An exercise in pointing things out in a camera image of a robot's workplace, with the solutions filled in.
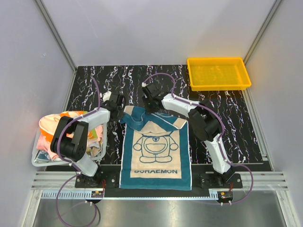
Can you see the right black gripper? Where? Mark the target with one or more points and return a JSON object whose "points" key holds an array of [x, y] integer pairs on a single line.
{"points": [[148, 110]]}

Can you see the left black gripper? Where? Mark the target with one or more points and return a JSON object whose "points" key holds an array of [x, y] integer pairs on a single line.
{"points": [[118, 117]]}

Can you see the teal beige Doraemon towel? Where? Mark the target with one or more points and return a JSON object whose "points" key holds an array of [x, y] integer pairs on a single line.
{"points": [[155, 151]]}

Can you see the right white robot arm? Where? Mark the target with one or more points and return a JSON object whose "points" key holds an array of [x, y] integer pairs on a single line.
{"points": [[205, 123]]}

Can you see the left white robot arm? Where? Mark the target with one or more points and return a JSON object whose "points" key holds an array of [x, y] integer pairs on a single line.
{"points": [[70, 138]]}

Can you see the yellow plastic tray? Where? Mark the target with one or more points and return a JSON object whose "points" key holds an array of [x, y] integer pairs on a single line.
{"points": [[218, 74]]}

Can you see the orange white patterned towel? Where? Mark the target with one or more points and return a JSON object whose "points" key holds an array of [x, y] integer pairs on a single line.
{"points": [[49, 123]]}

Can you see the pink towel in basket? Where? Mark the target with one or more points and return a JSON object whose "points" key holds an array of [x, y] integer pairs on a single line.
{"points": [[94, 147]]}

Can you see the grey plastic laundry basket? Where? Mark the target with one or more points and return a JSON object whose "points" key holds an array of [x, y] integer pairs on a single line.
{"points": [[99, 157]]}

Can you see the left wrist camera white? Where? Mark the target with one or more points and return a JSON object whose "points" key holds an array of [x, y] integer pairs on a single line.
{"points": [[105, 96]]}

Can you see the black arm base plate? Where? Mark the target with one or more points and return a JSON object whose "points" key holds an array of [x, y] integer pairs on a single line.
{"points": [[203, 176]]}

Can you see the aluminium frame rail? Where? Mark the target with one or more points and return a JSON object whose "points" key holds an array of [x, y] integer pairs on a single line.
{"points": [[62, 185]]}

